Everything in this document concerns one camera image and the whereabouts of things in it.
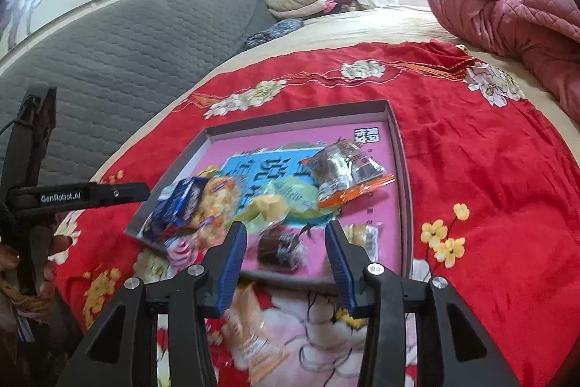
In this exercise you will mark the person's left hand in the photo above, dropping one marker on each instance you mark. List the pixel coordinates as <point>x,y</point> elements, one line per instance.
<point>61,245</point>

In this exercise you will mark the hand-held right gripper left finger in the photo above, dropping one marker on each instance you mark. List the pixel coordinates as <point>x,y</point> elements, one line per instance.
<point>231,264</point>

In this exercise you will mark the small clear snack packet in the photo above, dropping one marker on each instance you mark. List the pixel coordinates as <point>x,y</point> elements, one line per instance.
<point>362,235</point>

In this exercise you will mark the grey quilted headboard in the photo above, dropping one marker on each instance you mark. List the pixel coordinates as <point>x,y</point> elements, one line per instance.
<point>136,51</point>

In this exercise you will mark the blue cookie packet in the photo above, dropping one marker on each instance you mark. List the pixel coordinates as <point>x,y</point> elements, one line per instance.
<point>181,201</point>

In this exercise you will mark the beige snack packet orange print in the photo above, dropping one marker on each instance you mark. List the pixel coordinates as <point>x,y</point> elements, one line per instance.
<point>251,323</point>

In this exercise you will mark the pale green snack packet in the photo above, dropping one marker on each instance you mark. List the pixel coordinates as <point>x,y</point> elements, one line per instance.
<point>294,194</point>

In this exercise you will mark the dark brown snack packet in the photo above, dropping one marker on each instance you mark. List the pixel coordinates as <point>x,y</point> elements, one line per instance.
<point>278,248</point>

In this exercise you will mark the blue patterned cloth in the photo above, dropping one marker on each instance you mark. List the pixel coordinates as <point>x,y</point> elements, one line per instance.
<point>276,31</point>

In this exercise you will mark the clear bag orange edge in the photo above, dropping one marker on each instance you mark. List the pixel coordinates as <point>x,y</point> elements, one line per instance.
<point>344,169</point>

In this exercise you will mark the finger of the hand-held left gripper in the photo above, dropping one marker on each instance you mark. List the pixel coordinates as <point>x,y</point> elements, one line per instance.
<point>122,192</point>

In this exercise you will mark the red swirl snack packet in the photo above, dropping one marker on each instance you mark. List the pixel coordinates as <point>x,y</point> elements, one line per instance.
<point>181,253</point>

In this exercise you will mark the beige bed sheet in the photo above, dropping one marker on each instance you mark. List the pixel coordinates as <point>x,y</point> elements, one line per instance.
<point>362,29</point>

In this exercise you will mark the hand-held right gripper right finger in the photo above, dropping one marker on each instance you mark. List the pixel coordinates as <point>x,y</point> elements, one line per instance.
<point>337,264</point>

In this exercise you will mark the red floral blanket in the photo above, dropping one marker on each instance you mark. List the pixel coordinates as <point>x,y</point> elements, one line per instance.
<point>475,169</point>

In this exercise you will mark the clear puffed snack packet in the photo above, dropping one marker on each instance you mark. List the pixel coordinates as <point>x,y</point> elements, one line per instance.
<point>220,201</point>

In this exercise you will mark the shallow cardboard box pink inside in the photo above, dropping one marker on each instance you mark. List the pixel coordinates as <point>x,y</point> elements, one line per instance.
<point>385,217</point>

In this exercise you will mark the pink quilt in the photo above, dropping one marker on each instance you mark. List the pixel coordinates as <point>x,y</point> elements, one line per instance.
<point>498,10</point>

